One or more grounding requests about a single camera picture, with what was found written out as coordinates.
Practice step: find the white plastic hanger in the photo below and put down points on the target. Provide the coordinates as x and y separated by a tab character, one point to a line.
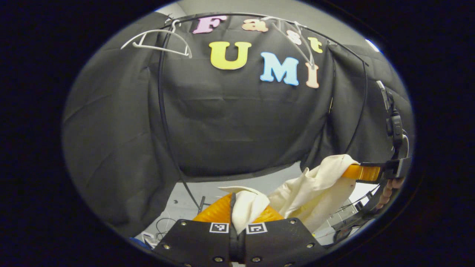
159	48
311	63

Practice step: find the blue and white object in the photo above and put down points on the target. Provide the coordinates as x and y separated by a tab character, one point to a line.
146	240

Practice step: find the empty white plastic hanger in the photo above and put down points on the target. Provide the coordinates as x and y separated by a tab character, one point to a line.
159	48

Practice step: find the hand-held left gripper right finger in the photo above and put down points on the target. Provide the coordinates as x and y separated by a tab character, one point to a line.
278	241

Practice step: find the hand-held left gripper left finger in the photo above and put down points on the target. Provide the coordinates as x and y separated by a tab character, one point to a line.
200	241

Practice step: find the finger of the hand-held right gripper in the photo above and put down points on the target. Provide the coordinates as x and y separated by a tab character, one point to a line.
365	173

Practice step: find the ceiling light panel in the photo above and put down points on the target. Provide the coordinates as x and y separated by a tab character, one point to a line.
372	45

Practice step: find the black backdrop cloth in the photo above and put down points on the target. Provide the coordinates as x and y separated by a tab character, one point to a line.
241	129

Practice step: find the cream white shirt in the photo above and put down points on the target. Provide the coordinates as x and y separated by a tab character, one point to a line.
315	189

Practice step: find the black clothes rack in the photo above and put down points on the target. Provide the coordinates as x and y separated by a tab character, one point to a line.
160	111

